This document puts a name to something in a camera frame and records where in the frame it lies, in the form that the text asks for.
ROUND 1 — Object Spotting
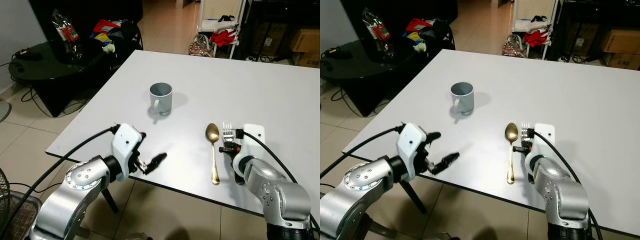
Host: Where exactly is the gold spoon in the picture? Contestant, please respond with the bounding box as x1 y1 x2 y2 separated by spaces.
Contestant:
205 122 221 186
504 122 519 185

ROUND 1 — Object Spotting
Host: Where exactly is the black table leg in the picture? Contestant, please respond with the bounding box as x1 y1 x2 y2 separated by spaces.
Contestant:
400 181 428 215
100 187 120 214

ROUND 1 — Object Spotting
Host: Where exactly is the grey mug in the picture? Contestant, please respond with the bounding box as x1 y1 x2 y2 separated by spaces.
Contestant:
450 81 475 116
149 82 174 117

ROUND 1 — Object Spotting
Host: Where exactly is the black round glass table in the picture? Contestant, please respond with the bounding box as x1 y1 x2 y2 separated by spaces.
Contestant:
320 37 426 118
9 40 109 118

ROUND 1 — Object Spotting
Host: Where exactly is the black bag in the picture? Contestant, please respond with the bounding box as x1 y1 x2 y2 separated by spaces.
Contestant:
107 20 142 52
420 19 456 51

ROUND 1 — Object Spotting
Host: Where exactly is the patterned bag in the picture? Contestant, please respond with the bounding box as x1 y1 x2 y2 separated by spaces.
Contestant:
501 34 524 59
189 34 211 57

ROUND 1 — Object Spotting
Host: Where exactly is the red clothes pile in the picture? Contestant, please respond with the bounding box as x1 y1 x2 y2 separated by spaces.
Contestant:
522 29 551 48
210 29 239 48

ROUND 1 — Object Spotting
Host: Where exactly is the printed cardboard box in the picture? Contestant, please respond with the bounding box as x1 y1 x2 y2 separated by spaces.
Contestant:
604 52 640 71
295 52 321 69

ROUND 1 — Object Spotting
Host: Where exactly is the clear snack bag red label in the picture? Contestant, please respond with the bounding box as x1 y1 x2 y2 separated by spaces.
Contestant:
51 9 84 58
361 7 396 58

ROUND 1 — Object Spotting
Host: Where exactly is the black power adapter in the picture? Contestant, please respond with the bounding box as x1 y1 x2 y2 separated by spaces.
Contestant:
325 46 354 60
12 49 44 62

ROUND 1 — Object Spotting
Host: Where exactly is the brown cardboard box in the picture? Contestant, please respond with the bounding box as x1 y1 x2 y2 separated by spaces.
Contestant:
601 28 640 55
290 28 321 54

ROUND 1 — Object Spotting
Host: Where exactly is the black cabinet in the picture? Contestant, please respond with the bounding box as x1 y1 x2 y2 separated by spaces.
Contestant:
345 0 459 31
27 0 144 31

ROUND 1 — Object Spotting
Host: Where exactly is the white rack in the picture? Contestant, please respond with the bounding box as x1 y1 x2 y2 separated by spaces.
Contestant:
510 0 561 57
197 0 249 58

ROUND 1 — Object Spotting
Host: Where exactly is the dark shelf unit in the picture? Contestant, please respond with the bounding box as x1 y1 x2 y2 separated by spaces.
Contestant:
240 0 321 66
550 0 640 68

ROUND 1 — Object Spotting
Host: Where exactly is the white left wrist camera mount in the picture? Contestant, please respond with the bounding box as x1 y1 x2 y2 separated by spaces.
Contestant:
111 123 142 175
397 122 429 182

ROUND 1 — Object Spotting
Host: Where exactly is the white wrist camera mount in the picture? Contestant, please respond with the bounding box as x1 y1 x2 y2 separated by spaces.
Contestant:
397 122 429 182
111 123 142 175
534 123 556 158
241 124 266 161

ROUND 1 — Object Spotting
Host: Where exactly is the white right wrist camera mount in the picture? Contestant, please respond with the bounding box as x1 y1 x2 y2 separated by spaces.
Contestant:
534 123 556 158
241 124 266 161

